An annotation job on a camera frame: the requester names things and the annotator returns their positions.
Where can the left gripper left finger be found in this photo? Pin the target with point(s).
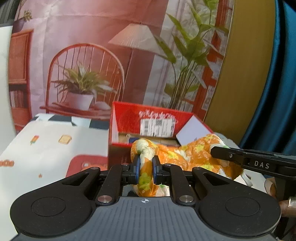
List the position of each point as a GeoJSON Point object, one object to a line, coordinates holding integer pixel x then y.
{"type": "Point", "coordinates": [115, 179]}

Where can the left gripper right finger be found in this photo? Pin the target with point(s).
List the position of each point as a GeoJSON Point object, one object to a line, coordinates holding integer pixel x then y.
{"type": "Point", "coordinates": [173, 176]}

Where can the orange floral cloth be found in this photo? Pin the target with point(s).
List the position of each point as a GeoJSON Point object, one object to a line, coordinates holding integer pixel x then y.
{"type": "Point", "coordinates": [194, 154]}

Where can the printed living room backdrop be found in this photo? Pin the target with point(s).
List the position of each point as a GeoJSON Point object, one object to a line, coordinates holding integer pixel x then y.
{"type": "Point", "coordinates": [78, 57]}

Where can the person's right hand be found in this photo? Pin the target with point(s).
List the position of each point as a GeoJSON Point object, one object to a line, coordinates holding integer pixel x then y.
{"type": "Point", "coordinates": [287, 206]}

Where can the teal blue curtain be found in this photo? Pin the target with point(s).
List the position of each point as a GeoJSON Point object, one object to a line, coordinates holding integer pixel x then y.
{"type": "Point", "coordinates": [272, 127]}

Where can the red strawberry cardboard box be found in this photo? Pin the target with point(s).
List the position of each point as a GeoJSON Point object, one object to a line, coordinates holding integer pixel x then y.
{"type": "Point", "coordinates": [143, 121]}

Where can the wooden panel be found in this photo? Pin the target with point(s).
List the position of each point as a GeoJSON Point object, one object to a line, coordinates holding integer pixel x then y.
{"type": "Point", "coordinates": [244, 70]}

